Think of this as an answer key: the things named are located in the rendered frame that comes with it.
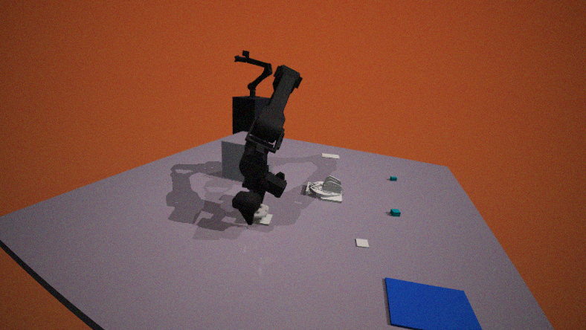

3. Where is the blue flat plate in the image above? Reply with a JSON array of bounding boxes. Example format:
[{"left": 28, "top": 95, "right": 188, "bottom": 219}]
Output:
[{"left": 384, "top": 277, "right": 482, "bottom": 330}]

